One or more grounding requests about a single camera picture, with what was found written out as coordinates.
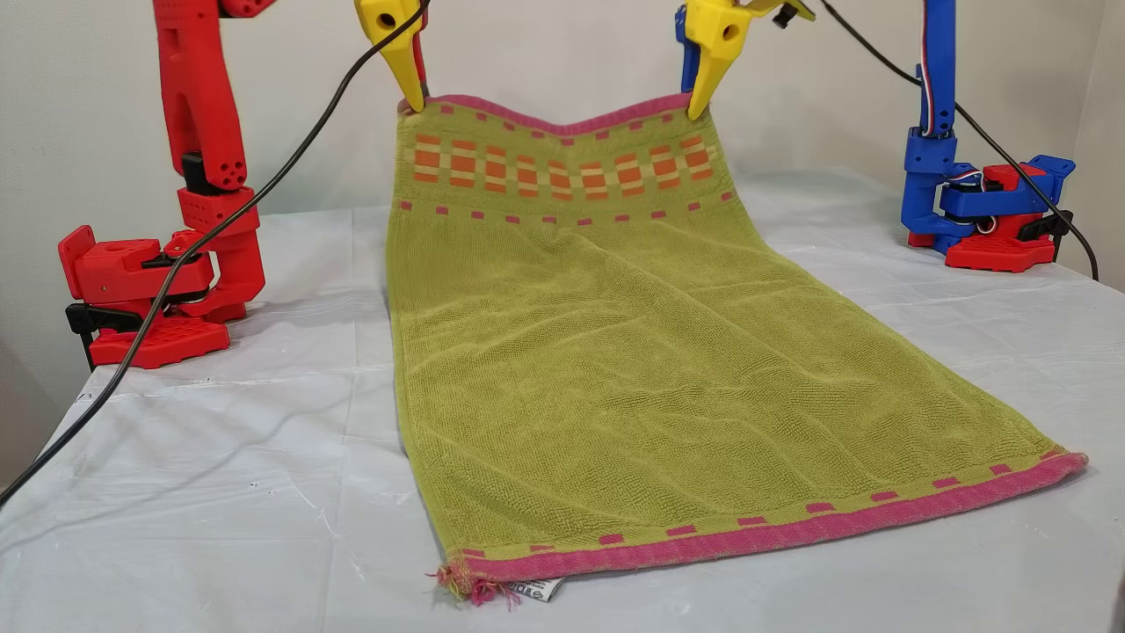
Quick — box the green towel with pink borders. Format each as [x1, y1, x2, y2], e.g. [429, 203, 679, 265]
[384, 91, 1089, 608]

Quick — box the white plastic table cover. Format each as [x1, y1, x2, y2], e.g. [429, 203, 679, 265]
[0, 167, 1125, 633]

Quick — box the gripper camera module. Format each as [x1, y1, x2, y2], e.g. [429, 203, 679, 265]
[749, 0, 817, 30]

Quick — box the black camera cable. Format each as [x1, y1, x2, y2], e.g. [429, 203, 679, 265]
[0, 0, 432, 509]
[816, 0, 1100, 282]

